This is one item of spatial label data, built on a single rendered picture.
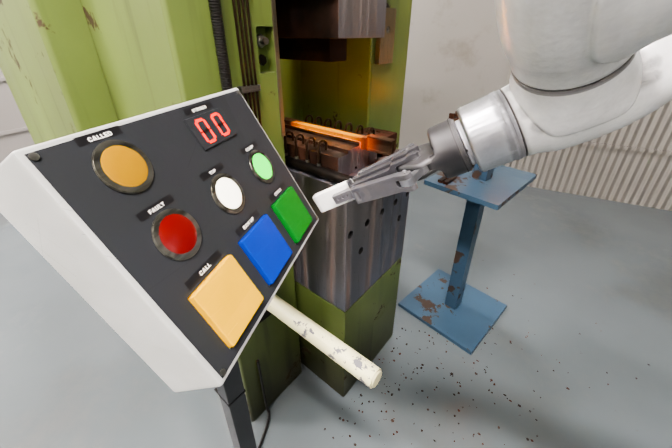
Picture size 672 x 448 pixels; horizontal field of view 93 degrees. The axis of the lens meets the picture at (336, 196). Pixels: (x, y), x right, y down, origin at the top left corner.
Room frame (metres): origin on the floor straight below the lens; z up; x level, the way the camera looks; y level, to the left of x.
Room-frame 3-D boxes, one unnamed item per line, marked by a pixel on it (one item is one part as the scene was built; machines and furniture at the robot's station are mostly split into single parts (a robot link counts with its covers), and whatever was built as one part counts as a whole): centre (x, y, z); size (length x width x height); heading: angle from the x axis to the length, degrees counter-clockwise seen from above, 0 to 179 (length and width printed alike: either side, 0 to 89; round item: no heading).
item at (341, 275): (1.07, 0.07, 0.69); 0.56 x 0.38 x 0.45; 50
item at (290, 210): (0.47, 0.08, 1.01); 0.07 x 0.05 x 0.07; 165
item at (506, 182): (1.21, -0.61, 0.74); 0.40 x 0.30 x 0.02; 133
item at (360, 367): (0.56, 0.08, 0.62); 0.44 x 0.05 x 0.05; 50
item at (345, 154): (1.02, 0.09, 0.96); 0.42 x 0.20 x 0.09; 50
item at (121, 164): (0.30, 0.21, 1.16); 0.05 x 0.03 x 0.04; 140
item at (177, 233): (0.28, 0.17, 1.09); 0.05 x 0.03 x 0.04; 140
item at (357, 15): (1.02, 0.09, 1.32); 0.42 x 0.20 x 0.10; 50
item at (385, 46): (1.21, -0.17, 1.27); 0.09 x 0.02 x 0.17; 140
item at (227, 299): (0.27, 0.13, 1.01); 0.07 x 0.05 x 0.07; 165
